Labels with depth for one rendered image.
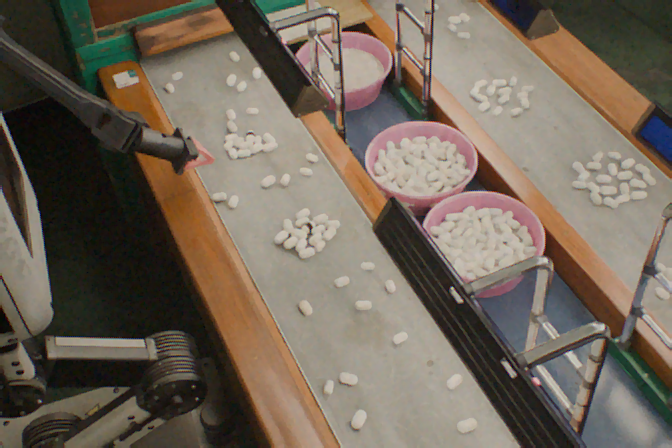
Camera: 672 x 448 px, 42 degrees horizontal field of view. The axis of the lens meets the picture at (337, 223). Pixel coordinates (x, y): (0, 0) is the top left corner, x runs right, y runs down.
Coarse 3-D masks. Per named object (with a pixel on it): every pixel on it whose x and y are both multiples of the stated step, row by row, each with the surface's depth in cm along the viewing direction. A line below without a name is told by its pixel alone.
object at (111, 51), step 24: (48, 0) 280; (264, 0) 250; (288, 0) 254; (72, 48) 278; (96, 48) 237; (120, 48) 241; (96, 72) 242; (96, 144) 320; (120, 168) 271; (120, 192) 278; (144, 216) 289; (144, 240) 296
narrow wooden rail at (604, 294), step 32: (384, 32) 246; (448, 96) 225; (480, 128) 216; (480, 160) 212; (512, 192) 202; (544, 224) 193; (576, 256) 186; (576, 288) 189; (608, 288) 180; (608, 320) 182; (640, 320) 174; (640, 352) 174
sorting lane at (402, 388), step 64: (192, 64) 244; (256, 64) 243; (192, 128) 225; (256, 128) 224; (256, 192) 208; (320, 192) 207; (256, 256) 194; (320, 256) 193; (384, 256) 192; (320, 320) 181; (384, 320) 180; (320, 384) 170; (384, 384) 170
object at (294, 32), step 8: (296, 8) 254; (304, 8) 254; (272, 16) 252; (280, 16) 252; (304, 24) 248; (320, 24) 248; (328, 24) 248; (280, 32) 246; (288, 32) 246; (296, 32) 246; (304, 32) 246; (288, 40) 244
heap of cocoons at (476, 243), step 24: (456, 216) 199; (480, 216) 200; (504, 216) 198; (456, 240) 194; (480, 240) 195; (504, 240) 195; (528, 240) 193; (456, 264) 190; (480, 264) 190; (504, 264) 189
